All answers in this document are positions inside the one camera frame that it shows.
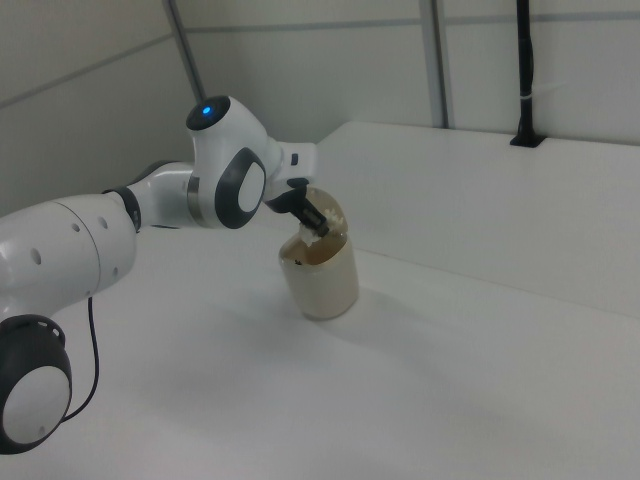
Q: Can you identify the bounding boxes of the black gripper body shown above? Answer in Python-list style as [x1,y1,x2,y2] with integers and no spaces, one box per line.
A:
[263,177,311,219]

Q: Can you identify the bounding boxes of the white paper trash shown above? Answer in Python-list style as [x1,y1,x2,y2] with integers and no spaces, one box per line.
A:
[298,206,347,247]

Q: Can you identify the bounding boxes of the small cream bin with lid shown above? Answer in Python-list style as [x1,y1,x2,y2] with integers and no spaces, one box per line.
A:
[277,185,361,321]

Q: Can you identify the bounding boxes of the grey partition corner post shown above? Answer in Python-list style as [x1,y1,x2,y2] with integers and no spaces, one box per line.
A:
[163,0,210,100]

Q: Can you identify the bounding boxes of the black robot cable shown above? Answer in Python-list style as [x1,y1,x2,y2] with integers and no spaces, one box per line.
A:
[60,293,102,427]

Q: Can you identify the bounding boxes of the black camera pole with clamp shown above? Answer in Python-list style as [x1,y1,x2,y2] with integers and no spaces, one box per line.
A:
[508,0,547,149]

